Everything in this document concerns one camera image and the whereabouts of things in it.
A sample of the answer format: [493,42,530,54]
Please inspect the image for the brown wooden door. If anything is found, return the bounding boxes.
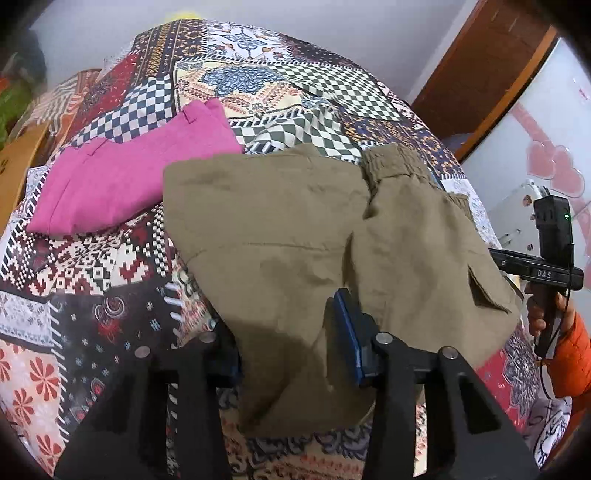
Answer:
[412,1,557,162]

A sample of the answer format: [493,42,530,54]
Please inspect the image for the striped orange white cloth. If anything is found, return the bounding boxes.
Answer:
[15,69,100,143]

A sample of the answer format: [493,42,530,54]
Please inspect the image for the pink folded pants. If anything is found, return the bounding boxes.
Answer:
[26,98,242,237]

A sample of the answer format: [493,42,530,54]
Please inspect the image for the right hand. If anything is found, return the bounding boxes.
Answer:
[525,282,576,337]

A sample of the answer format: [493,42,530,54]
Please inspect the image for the olive green pants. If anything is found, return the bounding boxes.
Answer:
[163,144,521,438]

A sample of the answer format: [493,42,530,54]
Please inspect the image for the yellow round object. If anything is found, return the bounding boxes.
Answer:
[166,10,202,21]

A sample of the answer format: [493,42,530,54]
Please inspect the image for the green cloth pile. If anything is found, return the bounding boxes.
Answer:
[0,77,32,147]

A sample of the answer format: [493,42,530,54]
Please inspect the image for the tan wooden headboard panel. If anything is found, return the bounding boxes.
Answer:
[0,122,50,231]

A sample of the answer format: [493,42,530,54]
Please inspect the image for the orange sleeved forearm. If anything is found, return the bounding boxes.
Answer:
[548,312,591,398]

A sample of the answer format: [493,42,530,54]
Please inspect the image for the dark teal fuzzy cloth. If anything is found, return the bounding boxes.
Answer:
[7,30,47,86]

